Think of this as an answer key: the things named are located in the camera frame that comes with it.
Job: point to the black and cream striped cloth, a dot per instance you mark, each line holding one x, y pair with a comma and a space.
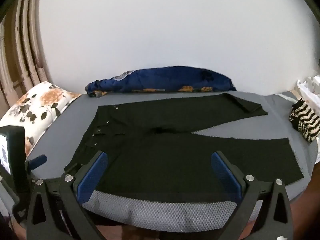
305, 122

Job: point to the beige curtain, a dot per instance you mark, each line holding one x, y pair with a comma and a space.
22, 55

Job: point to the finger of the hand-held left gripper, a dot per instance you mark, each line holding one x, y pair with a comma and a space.
37, 162

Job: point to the blue floral blanket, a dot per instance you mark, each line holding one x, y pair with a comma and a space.
162, 80

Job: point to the grey mesh mattress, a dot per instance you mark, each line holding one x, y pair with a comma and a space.
62, 135

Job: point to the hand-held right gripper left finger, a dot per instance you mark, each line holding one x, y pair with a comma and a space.
91, 177

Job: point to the white floral pillow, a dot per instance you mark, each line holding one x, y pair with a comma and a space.
42, 102

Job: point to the black pants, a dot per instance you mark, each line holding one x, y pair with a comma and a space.
175, 160

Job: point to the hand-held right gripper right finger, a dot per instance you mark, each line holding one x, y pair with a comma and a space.
226, 177

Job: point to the white dotted cloth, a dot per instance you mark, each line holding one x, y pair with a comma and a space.
312, 87

